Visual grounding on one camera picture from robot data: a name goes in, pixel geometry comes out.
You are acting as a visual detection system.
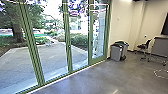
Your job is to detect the black wall screen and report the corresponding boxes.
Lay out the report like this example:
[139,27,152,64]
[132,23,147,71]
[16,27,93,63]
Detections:
[160,12,168,36]

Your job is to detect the green shrub outdoors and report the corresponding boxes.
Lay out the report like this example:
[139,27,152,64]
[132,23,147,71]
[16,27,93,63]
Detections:
[58,32,89,48]

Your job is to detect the large tree outdoors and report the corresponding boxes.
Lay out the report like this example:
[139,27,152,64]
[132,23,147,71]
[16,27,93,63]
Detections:
[0,0,41,44]

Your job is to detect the green framed glass door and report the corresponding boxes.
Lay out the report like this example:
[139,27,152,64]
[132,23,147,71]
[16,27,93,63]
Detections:
[87,0,110,66]

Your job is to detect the black swivel office chair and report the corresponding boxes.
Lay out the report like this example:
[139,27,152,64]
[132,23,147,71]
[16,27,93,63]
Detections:
[135,38,155,63]

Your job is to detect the grey office desk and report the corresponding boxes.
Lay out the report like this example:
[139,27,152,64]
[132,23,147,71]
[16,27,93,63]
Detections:
[150,35,168,66]

